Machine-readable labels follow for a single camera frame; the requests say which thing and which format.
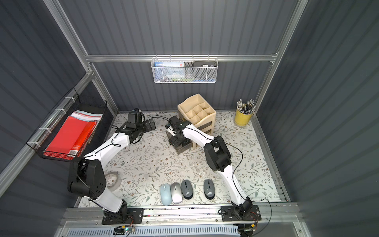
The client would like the beige drawer organizer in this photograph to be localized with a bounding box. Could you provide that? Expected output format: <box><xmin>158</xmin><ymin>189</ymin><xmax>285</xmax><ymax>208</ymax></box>
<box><xmin>177</xmin><ymin>94</ymin><xmax>217</xmax><ymax>135</ymax></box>

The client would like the light blue computer mouse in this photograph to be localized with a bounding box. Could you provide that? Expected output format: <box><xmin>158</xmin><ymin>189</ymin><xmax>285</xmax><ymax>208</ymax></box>
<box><xmin>160</xmin><ymin>184</ymin><xmax>172</xmax><ymax>206</ymax></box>

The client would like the white grey computer mouse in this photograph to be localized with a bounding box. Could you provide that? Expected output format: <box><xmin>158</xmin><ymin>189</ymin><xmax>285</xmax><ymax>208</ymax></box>
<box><xmin>170</xmin><ymin>182</ymin><xmax>183</xmax><ymax>204</ymax></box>

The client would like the black computer mouse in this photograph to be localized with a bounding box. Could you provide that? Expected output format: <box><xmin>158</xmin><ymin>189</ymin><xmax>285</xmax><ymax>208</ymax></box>
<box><xmin>181</xmin><ymin>180</ymin><xmax>193</xmax><ymax>199</ymax></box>

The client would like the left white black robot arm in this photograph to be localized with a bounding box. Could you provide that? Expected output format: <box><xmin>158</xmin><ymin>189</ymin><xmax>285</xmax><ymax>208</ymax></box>
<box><xmin>68</xmin><ymin>119</ymin><xmax>156</xmax><ymax>213</ymax></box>

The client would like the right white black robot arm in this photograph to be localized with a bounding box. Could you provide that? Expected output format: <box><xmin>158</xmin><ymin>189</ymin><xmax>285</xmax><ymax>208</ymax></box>
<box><xmin>165</xmin><ymin>116</ymin><xmax>253</xmax><ymax>219</ymax></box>

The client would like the blue white box in basket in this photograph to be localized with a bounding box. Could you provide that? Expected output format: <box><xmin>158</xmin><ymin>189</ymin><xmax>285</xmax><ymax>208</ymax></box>
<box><xmin>152</xmin><ymin>62</ymin><xmax>185</xmax><ymax>81</ymax></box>

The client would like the yellow pencil cup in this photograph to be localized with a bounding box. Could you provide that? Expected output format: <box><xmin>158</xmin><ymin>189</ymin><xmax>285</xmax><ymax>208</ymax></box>
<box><xmin>235</xmin><ymin>109</ymin><xmax>253</xmax><ymax>127</ymax></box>

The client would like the black device in basket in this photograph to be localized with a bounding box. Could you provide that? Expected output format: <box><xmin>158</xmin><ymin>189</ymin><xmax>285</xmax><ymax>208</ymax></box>
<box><xmin>193</xmin><ymin>61</ymin><xmax>218</xmax><ymax>68</ymax></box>

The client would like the red folder stack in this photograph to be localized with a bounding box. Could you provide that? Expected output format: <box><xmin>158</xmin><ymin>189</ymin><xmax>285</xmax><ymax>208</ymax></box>
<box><xmin>43</xmin><ymin>111</ymin><xmax>102</xmax><ymax>161</ymax></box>

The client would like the small green circuit board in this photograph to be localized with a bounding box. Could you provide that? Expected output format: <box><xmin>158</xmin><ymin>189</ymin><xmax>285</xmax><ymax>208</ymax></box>
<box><xmin>113</xmin><ymin>226</ymin><xmax>135</xmax><ymax>236</ymax></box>

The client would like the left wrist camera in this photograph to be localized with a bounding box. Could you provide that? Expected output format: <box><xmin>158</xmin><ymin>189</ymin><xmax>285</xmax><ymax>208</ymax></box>
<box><xmin>128</xmin><ymin>108</ymin><xmax>145</xmax><ymax>123</ymax></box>

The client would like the white mesh wall basket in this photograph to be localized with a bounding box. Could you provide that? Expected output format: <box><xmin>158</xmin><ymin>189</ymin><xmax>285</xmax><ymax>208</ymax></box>
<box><xmin>151</xmin><ymin>58</ymin><xmax>219</xmax><ymax>84</ymax></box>

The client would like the black wire side basket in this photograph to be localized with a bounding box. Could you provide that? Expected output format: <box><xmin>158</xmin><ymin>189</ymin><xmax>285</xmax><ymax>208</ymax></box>
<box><xmin>27</xmin><ymin>91</ymin><xmax>112</xmax><ymax>162</ymax></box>

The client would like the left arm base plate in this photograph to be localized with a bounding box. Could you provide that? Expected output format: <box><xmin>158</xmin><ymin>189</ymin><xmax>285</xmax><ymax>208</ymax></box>
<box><xmin>102</xmin><ymin>208</ymin><xmax>144</xmax><ymax>225</ymax></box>

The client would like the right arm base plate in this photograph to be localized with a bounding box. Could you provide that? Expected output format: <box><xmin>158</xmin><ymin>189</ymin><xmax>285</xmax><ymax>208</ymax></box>
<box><xmin>218</xmin><ymin>205</ymin><xmax>262</xmax><ymax>222</ymax></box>

